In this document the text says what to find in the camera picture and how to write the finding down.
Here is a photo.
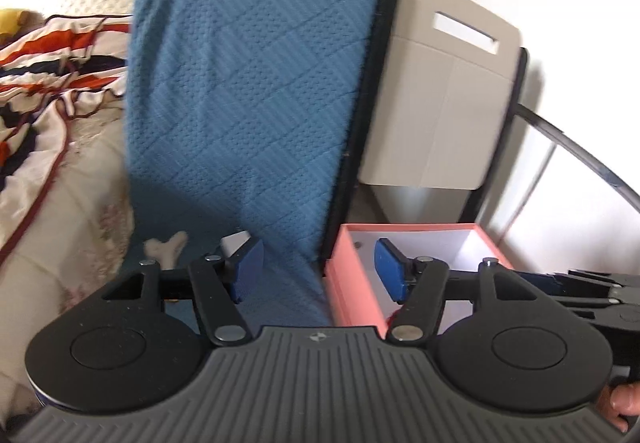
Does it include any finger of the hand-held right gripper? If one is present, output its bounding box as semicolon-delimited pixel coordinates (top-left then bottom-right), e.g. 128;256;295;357
555;294;640;319
520;269;640;297

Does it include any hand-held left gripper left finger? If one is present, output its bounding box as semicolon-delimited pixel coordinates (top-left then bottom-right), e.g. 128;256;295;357
102;237;264;345

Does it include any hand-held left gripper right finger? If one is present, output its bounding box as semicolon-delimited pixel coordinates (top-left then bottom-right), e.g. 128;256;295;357
374;237;548;345

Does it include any white charger block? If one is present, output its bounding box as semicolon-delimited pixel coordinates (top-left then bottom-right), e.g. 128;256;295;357
220;230;252;260

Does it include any pink cardboard box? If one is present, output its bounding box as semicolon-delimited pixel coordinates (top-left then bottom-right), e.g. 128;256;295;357
324;222;516;340

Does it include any cream plush bone toy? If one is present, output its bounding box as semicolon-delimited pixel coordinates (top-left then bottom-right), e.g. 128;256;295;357
144;230;189;269

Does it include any person's right hand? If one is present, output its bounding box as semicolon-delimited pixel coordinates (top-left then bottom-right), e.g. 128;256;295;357
597;380;640;431

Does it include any curved metal bar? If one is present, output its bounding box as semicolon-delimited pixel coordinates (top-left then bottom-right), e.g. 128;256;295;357
516;103;640;210

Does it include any black metal bar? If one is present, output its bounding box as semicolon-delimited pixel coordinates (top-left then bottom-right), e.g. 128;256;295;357
462;47;529;226

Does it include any beige plastic panel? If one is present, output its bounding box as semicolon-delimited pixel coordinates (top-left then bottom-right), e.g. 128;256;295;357
357;0;522;191

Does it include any cream floral quilt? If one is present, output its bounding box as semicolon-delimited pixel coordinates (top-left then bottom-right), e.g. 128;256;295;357
0;88;147;426

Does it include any blue textured blanket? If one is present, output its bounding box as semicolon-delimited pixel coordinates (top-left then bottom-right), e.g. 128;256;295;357
122;0;379;325

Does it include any striped orange navy blanket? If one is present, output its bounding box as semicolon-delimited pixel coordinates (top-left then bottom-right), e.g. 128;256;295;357
0;13;136;204

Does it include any yellow soft object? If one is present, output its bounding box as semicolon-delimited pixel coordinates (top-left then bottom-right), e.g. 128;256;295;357
0;8;32;40

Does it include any black bed frame edge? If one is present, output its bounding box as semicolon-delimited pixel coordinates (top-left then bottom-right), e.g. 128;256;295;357
316;0;401;269

